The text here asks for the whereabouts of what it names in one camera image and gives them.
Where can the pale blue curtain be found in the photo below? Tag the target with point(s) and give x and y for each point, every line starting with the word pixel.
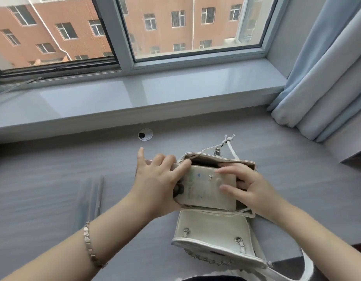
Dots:
pixel 323 78

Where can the white quilted backpack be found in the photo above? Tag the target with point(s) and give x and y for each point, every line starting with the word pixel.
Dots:
pixel 212 231

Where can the brick apartment building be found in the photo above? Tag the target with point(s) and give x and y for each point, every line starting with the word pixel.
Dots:
pixel 160 35

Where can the white window sill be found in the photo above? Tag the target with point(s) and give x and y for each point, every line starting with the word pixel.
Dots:
pixel 110 99

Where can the cartoon sheep pencil pouch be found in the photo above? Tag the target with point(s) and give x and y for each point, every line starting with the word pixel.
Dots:
pixel 203 190

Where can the person's right forearm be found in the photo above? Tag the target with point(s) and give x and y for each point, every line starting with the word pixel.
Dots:
pixel 320 245

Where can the person's right hand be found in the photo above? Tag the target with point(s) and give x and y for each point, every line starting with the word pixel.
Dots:
pixel 262 196

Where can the grey wooden desk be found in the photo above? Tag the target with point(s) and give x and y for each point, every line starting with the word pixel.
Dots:
pixel 51 178

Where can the small round tape roll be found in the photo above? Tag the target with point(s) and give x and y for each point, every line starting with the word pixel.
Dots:
pixel 148 136

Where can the person's left hand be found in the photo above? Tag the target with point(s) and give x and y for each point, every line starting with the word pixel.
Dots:
pixel 155 187

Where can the white window frame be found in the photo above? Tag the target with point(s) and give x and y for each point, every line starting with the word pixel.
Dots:
pixel 122 40

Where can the grey side board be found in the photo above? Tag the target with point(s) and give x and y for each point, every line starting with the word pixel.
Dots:
pixel 350 143

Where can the person's left forearm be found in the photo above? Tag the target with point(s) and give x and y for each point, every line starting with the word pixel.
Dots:
pixel 81 248

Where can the frosted plastic box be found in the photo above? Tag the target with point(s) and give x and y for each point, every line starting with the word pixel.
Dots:
pixel 91 199

